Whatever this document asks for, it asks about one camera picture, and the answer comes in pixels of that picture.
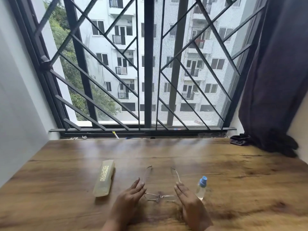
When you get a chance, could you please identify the person's left hand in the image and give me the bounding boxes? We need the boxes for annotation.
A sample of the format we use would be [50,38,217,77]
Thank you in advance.
[109,178,147,224]

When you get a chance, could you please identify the translucent yellowish glasses case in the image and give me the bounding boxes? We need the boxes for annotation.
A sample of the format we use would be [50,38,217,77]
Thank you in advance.
[93,160,115,198]

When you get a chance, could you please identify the white apartment building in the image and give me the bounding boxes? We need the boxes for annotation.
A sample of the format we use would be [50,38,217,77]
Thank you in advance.
[79,0,253,123]

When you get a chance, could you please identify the dark curtain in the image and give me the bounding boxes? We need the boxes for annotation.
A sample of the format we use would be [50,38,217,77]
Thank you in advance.
[238,0,308,158]

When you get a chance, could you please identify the green tree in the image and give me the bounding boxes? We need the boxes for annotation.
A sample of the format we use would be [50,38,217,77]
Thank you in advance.
[43,1,121,121]

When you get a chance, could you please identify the person's right hand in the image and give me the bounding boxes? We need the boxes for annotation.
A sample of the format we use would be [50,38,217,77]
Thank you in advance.
[174,181,213,231]

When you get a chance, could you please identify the small spray bottle blue cap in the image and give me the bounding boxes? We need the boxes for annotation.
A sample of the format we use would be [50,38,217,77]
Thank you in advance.
[195,175,208,201]

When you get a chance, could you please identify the black metal window grille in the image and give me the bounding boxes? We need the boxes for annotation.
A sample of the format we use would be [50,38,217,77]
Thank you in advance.
[33,0,268,132]

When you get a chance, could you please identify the clear-framed eyeglasses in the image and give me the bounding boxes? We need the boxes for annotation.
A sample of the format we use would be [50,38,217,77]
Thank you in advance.
[143,165,181,202]

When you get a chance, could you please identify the dark crumpled cloth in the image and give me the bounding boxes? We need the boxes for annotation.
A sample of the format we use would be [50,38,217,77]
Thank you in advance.
[230,134,251,146]

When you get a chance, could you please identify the black window frame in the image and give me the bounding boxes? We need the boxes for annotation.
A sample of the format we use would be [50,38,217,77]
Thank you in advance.
[7,0,268,139]

